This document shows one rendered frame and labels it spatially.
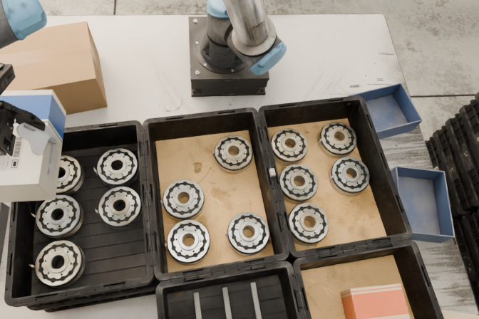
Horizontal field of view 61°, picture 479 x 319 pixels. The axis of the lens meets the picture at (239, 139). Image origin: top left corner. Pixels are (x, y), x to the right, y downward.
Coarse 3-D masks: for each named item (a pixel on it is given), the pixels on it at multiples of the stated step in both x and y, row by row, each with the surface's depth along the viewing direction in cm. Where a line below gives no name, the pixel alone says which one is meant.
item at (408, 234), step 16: (352, 96) 111; (368, 112) 109; (272, 160) 100; (384, 160) 102; (400, 208) 98; (288, 224) 93; (288, 240) 91; (368, 240) 93; (384, 240) 93; (400, 240) 93; (304, 256) 90
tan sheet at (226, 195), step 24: (168, 144) 111; (192, 144) 111; (216, 144) 112; (168, 168) 108; (192, 168) 108; (216, 168) 109; (216, 192) 106; (240, 192) 106; (168, 216) 102; (216, 216) 103; (264, 216) 104; (192, 240) 100; (216, 240) 100; (168, 264) 96; (216, 264) 97
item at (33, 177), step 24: (0, 96) 79; (24, 96) 79; (48, 96) 80; (48, 120) 78; (24, 144) 75; (48, 144) 77; (0, 168) 72; (24, 168) 73; (48, 168) 77; (0, 192) 74; (24, 192) 75; (48, 192) 76
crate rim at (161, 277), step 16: (208, 112) 105; (224, 112) 105; (240, 112) 105; (256, 112) 106; (144, 128) 101; (256, 128) 104; (144, 144) 99; (272, 192) 96; (272, 256) 89; (160, 272) 86; (176, 272) 86; (192, 272) 87; (208, 272) 87
